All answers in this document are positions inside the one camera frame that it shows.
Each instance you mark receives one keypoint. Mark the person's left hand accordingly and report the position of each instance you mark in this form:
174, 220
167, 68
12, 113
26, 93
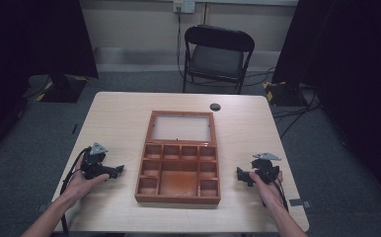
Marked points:
81, 184

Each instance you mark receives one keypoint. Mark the white wall socket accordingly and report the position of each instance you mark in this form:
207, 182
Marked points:
184, 6

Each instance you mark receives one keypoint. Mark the black stand base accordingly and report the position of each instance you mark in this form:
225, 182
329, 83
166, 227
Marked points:
284, 94
63, 90

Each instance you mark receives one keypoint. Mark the black folding chair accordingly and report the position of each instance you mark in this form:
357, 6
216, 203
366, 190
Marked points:
216, 56

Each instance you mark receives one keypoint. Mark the wooden compartment box with lid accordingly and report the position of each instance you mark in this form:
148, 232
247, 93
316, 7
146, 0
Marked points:
178, 158

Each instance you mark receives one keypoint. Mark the black table grommet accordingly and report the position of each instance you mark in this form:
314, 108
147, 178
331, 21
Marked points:
215, 107

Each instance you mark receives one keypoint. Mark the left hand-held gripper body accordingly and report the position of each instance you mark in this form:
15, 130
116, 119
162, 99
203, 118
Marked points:
94, 166

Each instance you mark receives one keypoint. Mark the grey floor tape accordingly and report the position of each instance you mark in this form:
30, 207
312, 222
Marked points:
300, 202

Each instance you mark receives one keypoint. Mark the person's right hand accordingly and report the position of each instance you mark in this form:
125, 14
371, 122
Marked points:
269, 194

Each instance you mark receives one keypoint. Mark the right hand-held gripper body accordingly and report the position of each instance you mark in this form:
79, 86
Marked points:
265, 168

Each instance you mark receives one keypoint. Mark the black curtain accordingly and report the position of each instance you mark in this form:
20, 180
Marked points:
353, 65
30, 49

